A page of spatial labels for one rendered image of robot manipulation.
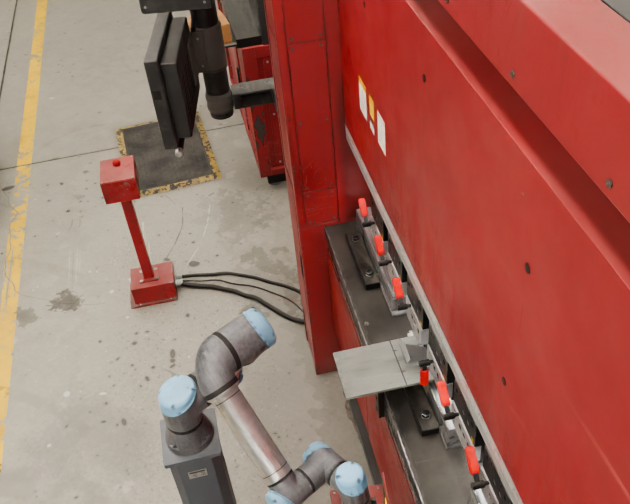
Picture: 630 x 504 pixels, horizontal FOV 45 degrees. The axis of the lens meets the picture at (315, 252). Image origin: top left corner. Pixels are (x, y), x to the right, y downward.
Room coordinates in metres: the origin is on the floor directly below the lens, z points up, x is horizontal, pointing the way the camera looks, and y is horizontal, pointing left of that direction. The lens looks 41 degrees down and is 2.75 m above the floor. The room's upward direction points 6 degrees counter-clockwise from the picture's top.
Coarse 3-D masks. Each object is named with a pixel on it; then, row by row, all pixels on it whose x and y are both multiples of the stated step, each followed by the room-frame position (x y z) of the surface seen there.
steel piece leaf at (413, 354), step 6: (402, 342) 1.51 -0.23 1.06; (402, 348) 1.49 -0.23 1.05; (408, 348) 1.51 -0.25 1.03; (414, 348) 1.52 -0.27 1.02; (420, 348) 1.52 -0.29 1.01; (408, 354) 1.46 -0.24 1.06; (414, 354) 1.49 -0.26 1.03; (420, 354) 1.50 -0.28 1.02; (426, 354) 1.50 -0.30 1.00; (408, 360) 1.44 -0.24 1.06; (414, 360) 1.46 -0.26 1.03; (420, 360) 1.47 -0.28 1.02
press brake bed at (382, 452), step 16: (336, 272) 2.14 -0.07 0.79; (336, 288) 2.17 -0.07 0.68; (336, 304) 2.20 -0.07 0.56; (336, 320) 2.23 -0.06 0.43; (352, 320) 1.90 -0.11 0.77; (352, 336) 1.91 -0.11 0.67; (352, 400) 2.11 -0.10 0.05; (368, 400) 1.69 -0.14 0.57; (368, 416) 1.71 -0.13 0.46; (368, 432) 1.72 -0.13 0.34; (384, 432) 1.48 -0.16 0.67; (368, 448) 1.85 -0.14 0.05; (384, 448) 1.49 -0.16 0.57; (368, 464) 1.79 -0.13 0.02; (384, 464) 1.49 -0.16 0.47; (400, 464) 1.30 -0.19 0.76; (400, 480) 1.30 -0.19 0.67; (400, 496) 1.30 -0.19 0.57
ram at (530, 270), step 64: (384, 0) 1.79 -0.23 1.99; (384, 64) 1.80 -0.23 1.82; (448, 64) 1.33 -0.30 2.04; (448, 128) 1.32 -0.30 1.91; (512, 128) 1.06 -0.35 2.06; (384, 192) 1.83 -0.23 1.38; (448, 192) 1.30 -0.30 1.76; (512, 192) 1.01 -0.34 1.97; (576, 192) 0.87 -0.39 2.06; (448, 256) 1.28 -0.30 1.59; (512, 256) 0.98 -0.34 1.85; (576, 256) 0.79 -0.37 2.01; (448, 320) 1.26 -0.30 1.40; (512, 320) 0.95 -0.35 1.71; (576, 320) 0.76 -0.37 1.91; (512, 384) 0.92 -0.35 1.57; (576, 384) 0.73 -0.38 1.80; (512, 448) 0.88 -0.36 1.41; (576, 448) 0.69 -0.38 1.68
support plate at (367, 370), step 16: (336, 352) 1.55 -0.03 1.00; (352, 352) 1.54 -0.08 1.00; (368, 352) 1.54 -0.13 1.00; (384, 352) 1.53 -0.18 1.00; (400, 352) 1.53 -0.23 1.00; (352, 368) 1.48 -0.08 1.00; (368, 368) 1.48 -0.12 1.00; (384, 368) 1.47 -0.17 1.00; (416, 368) 1.46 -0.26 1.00; (352, 384) 1.42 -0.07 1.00; (368, 384) 1.42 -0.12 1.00; (384, 384) 1.41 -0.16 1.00; (400, 384) 1.40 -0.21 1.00; (416, 384) 1.40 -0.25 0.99
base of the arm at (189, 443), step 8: (200, 424) 1.44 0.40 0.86; (208, 424) 1.47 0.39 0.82; (168, 432) 1.44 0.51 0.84; (176, 432) 1.41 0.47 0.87; (184, 432) 1.41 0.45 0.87; (192, 432) 1.42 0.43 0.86; (200, 432) 1.43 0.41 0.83; (208, 432) 1.45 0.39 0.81; (168, 440) 1.43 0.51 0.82; (176, 440) 1.41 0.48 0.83; (184, 440) 1.41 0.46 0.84; (192, 440) 1.41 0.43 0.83; (200, 440) 1.42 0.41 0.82; (208, 440) 1.43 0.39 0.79; (176, 448) 1.41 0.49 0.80; (184, 448) 1.40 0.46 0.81; (192, 448) 1.40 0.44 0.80; (200, 448) 1.40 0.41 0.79
